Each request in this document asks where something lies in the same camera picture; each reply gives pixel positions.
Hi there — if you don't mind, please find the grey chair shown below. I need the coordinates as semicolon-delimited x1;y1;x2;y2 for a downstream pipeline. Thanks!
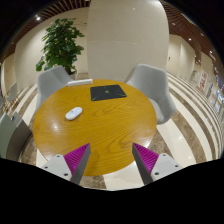
127;64;176;125
36;66;71;109
0;112;32;162

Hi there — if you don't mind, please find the white planter box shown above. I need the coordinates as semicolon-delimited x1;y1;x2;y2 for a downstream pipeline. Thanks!
67;79;93;87

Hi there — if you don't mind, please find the white computer mouse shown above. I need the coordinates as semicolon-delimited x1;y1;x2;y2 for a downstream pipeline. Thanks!
65;107;82;120

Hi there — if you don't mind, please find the grey chair left back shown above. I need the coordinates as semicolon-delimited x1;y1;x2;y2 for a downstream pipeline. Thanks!
36;66;71;109

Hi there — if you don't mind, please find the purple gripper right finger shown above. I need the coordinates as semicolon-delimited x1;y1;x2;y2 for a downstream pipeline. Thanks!
132;143;182;185

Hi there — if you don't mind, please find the green potted plant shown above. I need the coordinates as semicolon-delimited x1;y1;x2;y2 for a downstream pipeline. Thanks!
36;18;85;75

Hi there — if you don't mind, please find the black mouse pad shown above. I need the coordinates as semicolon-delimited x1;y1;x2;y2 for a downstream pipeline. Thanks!
90;85;126;101

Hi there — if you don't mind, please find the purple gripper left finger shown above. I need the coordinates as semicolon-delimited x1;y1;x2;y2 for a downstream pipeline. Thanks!
42;144;91;185

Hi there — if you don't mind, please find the grey chair near left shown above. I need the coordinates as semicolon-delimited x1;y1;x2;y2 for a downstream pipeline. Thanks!
0;112;32;162

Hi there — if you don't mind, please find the grey chair right back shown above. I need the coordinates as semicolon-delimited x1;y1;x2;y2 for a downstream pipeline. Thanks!
127;64;176;125

